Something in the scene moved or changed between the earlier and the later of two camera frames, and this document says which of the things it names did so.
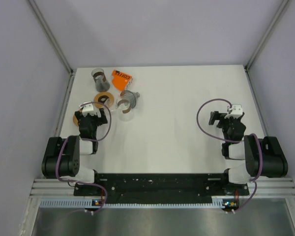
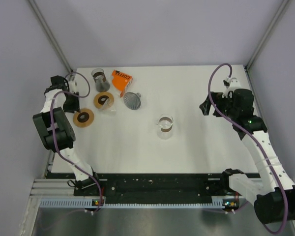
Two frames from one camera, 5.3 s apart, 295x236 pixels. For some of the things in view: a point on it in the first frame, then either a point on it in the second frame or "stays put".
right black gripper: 216,115 -> 217,99
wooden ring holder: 104,98 stays put
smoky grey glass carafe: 100,78 stays put
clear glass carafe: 125,117 -> 165,124
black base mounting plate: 163,186 stays put
